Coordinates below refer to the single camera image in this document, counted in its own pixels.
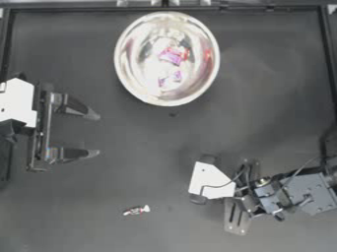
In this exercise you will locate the black and white candy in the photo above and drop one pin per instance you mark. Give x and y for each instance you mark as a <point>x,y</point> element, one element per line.
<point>137,210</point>

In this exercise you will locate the purple and white candy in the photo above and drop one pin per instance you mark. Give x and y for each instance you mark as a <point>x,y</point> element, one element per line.
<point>171,78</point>

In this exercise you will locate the steel bowl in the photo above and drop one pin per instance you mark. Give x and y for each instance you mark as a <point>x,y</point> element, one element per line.
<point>141,75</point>

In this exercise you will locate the pink candy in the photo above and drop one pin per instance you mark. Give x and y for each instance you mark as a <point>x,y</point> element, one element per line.
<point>169,55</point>

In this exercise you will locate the red candy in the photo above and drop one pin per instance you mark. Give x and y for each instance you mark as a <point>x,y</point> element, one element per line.
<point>187,55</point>

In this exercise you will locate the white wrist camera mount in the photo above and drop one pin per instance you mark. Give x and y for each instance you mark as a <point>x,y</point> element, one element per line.
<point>210,177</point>
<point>18,101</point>

